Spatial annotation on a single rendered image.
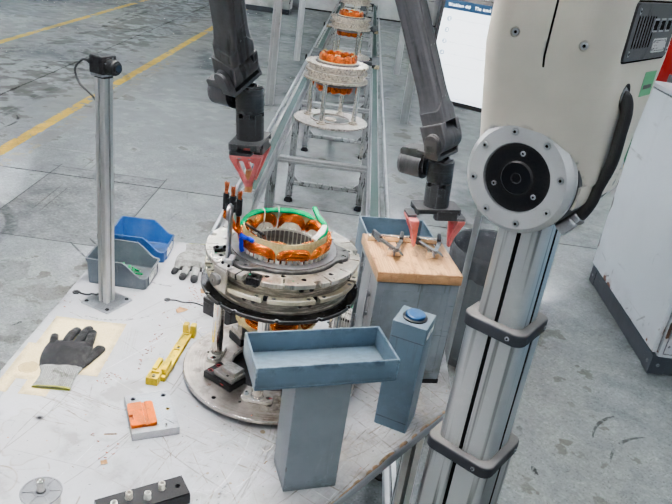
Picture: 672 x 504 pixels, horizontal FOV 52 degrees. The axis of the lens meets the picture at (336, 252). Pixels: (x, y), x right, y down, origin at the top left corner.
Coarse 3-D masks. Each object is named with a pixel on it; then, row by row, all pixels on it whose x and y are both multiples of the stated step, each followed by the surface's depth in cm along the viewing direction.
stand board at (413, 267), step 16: (368, 256) 157; (384, 256) 154; (400, 256) 155; (416, 256) 156; (448, 256) 158; (384, 272) 147; (400, 272) 148; (416, 272) 149; (432, 272) 150; (448, 272) 151
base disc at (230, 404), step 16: (208, 336) 164; (224, 336) 165; (192, 352) 157; (208, 352) 158; (240, 352) 160; (192, 368) 152; (192, 384) 146; (208, 384) 147; (352, 384) 154; (208, 400) 142; (224, 400) 143; (240, 400) 144; (240, 416) 139; (256, 416) 140; (272, 416) 140
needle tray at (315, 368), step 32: (256, 352) 121; (288, 352) 122; (320, 352) 123; (352, 352) 125; (384, 352) 123; (256, 384) 111; (288, 384) 113; (320, 384) 115; (288, 416) 120; (320, 416) 120; (288, 448) 121; (320, 448) 123; (288, 480) 124; (320, 480) 126
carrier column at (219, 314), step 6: (216, 306) 151; (216, 312) 151; (222, 312) 152; (216, 318) 152; (222, 318) 152; (216, 324) 153; (222, 324) 153; (216, 330) 153; (222, 330) 154; (216, 336) 154; (222, 336) 155; (216, 342) 154; (222, 342) 156; (216, 348) 155; (222, 348) 157; (216, 354) 156
